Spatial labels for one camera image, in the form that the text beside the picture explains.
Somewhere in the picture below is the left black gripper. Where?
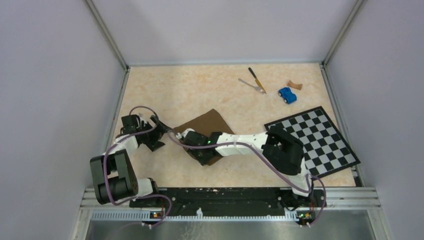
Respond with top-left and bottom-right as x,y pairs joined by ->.
137,115 -> 174,151

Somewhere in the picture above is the brown cloth napkin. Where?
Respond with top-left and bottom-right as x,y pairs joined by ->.
172,108 -> 235,167

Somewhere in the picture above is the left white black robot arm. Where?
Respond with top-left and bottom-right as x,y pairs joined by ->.
89,114 -> 171,207

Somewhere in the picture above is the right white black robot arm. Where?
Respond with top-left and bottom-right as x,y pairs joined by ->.
176,127 -> 314,206

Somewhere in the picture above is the blue toy car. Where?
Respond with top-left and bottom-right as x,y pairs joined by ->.
278,87 -> 297,104

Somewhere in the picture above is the small brown wooden piece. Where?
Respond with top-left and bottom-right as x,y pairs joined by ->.
287,80 -> 303,91

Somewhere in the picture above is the black white checkerboard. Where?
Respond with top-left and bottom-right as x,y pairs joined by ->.
264,106 -> 361,178

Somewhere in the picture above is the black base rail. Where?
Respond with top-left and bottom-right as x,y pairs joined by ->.
129,187 -> 326,217

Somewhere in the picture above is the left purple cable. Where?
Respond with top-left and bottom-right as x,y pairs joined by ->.
102,105 -> 173,229

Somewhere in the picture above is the purple cable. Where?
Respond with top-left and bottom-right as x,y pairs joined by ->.
102,105 -> 173,229
167,130 -> 328,227

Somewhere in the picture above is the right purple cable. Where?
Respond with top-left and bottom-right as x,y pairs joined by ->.
167,130 -> 328,227

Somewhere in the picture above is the black-handled knife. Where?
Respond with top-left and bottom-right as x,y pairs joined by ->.
248,67 -> 267,94

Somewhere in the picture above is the aluminium frame rail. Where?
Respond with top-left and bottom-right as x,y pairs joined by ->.
326,187 -> 381,211

